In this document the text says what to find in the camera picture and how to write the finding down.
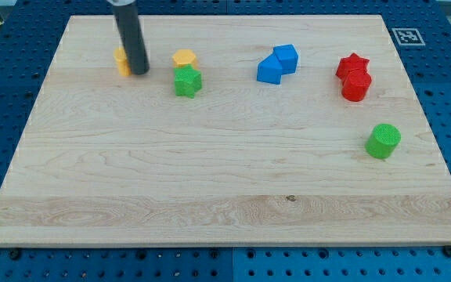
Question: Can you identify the light wooden board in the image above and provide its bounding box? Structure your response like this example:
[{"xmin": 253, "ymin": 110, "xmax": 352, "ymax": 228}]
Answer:
[{"xmin": 0, "ymin": 15, "xmax": 451, "ymax": 248}]

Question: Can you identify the blue cube block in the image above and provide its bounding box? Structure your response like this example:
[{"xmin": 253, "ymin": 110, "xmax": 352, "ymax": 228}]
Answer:
[{"xmin": 273, "ymin": 44, "xmax": 298, "ymax": 74}]

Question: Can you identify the white fiducial marker tag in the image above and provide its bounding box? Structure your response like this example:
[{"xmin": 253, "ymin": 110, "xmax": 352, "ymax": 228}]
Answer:
[{"xmin": 391, "ymin": 27, "xmax": 425, "ymax": 46}]

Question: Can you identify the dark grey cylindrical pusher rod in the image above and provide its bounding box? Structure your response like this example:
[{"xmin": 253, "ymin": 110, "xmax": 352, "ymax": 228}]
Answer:
[{"xmin": 111, "ymin": 2, "xmax": 150, "ymax": 75}]

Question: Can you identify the yellow hexagon block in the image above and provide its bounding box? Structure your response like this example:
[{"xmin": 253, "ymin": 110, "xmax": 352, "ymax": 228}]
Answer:
[{"xmin": 171, "ymin": 49, "xmax": 198, "ymax": 70}]

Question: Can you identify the red star block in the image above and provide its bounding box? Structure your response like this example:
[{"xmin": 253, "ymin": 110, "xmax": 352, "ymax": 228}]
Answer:
[{"xmin": 335, "ymin": 52, "xmax": 370, "ymax": 81}]

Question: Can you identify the green star block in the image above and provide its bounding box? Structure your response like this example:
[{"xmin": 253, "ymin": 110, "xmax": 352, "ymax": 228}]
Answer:
[{"xmin": 174, "ymin": 64, "xmax": 202, "ymax": 99}]

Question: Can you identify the blue pentagon block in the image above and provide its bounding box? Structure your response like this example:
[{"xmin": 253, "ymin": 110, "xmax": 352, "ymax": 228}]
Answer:
[{"xmin": 256, "ymin": 53, "xmax": 283, "ymax": 85}]

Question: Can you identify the yellow block behind rod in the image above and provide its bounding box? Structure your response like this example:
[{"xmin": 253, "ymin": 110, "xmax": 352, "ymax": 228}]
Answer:
[{"xmin": 113, "ymin": 47, "xmax": 132, "ymax": 77}]

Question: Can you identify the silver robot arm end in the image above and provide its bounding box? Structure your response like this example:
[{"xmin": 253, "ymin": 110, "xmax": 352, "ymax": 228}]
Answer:
[{"xmin": 106, "ymin": 0, "xmax": 136, "ymax": 6}]

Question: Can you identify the green cylinder block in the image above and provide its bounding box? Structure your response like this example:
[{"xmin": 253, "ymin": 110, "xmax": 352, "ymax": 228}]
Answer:
[{"xmin": 365, "ymin": 123, "xmax": 402, "ymax": 159}]

